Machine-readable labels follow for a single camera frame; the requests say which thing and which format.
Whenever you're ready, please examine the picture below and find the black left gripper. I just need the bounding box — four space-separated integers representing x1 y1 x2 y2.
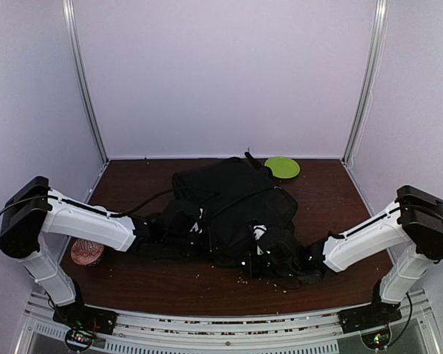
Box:
164 227 228 261

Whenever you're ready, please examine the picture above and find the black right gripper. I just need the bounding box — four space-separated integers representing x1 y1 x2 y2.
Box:
236 251 298 280

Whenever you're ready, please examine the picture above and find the black student backpack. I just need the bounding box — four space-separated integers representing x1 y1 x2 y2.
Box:
172 157 298 268

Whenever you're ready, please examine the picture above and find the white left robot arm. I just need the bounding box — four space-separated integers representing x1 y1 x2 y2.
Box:
0 176 204 327

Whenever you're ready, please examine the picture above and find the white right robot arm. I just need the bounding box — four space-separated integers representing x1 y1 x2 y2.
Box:
240 185 443 326

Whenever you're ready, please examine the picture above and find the red patterned bowl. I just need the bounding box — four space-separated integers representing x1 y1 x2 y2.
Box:
70 239 105 267

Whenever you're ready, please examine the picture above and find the green plate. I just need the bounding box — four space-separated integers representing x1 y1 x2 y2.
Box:
264 156 301 179

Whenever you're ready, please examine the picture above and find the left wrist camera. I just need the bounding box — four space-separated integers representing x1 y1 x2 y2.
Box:
190 208 204 234

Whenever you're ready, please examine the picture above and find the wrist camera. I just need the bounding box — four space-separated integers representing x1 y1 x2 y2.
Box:
190 208 204 234
248 223 267 256

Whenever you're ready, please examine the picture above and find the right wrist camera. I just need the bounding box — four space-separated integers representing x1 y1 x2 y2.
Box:
248 223 267 256

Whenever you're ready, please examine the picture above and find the aluminium front rail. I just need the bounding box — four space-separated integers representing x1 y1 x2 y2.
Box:
21 291 440 354

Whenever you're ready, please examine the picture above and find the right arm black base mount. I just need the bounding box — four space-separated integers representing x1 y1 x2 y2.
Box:
337 304 402 333

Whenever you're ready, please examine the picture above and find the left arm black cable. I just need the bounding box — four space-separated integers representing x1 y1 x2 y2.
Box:
0 187 215 251

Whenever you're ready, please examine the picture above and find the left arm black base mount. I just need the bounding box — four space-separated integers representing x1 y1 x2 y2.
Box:
52 302 117 335

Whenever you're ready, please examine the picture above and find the right aluminium frame post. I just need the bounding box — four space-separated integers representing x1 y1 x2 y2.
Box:
342 0 389 167

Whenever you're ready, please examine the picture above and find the aluminium frame post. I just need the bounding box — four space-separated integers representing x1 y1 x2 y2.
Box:
62 0 109 164
342 0 389 167

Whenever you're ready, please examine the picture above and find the left aluminium frame post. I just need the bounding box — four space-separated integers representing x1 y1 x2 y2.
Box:
62 0 109 164

